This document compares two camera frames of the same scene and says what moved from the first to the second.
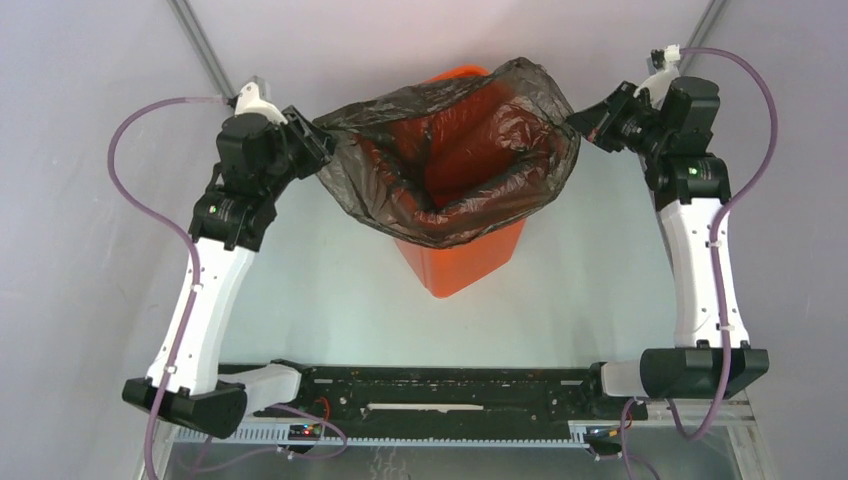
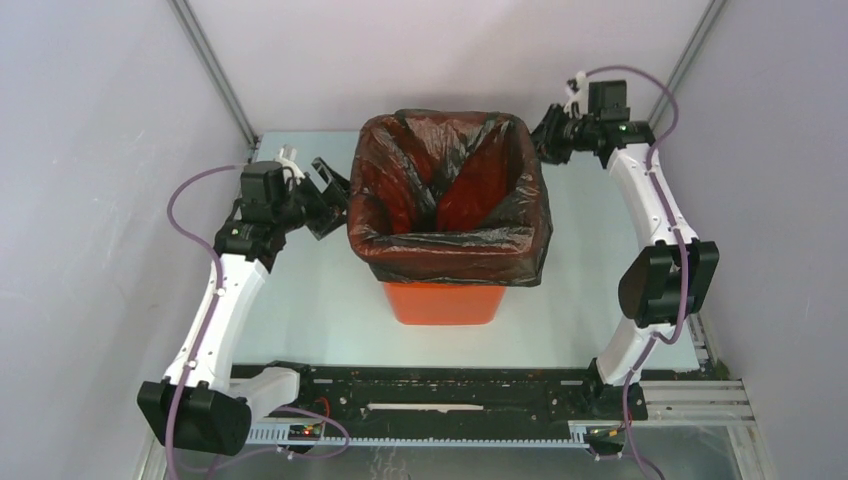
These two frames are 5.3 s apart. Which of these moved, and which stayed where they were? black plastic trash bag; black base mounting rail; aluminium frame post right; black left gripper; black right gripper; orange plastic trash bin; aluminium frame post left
Moved: orange plastic trash bin; black right gripper; black plastic trash bag; black left gripper
Stayed: aluminium frame post right; black base mounting rail; aluminium frame post left
